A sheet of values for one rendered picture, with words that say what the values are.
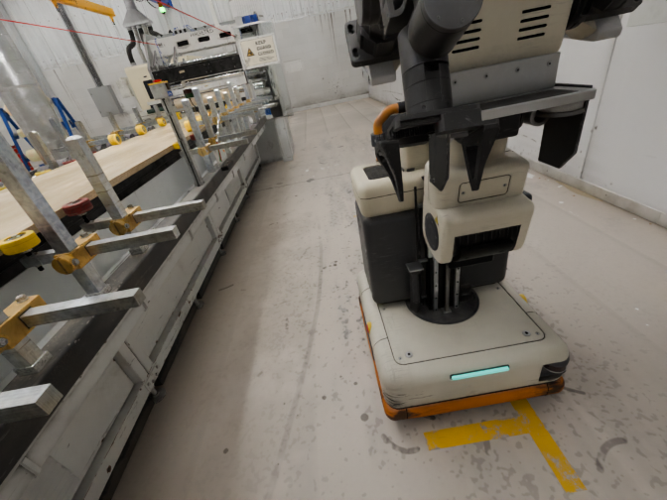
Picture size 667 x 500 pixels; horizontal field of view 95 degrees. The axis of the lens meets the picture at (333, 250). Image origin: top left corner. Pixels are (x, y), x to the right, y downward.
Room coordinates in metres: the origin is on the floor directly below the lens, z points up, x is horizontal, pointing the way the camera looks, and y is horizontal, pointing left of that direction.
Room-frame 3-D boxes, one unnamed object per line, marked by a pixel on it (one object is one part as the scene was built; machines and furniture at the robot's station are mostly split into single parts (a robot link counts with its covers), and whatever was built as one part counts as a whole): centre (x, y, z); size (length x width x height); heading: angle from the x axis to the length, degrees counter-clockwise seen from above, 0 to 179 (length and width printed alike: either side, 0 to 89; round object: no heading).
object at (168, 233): (0.81, 0.64, 0.83); 0.43 x 0.03 x 0.04; 89
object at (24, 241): (0.81, 0.84, 0.85); 0.08 x 0.08 x 0.11
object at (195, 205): (1.06, 0.63, 0.81); 0.43 x 0.03 x 0.04; 89
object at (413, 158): (1.03, -0.39, 0.87); 0.23 x 0.15 x 0.11; 89
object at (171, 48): (5.17, 1.14, 0.95); 1.65 x 0.70 x 1.90; 89
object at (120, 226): (1.04, 0.69, 0.81); 0.14 x 0.06 x 0.05; 179
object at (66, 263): (0.79, 0.69, 0.83); 0.14 x 0.06 x 0.05; 179
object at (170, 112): (1.76, 0.67, 0.93); 0.05 x 0.05 x 0.45; 89
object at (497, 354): (0.92, -0.39, 0.16); 0.67 x 0.64 x 0.25; 179
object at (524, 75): (0.63, -0.38, 0.99); 0.28 x 0.16 x 0.22; 89
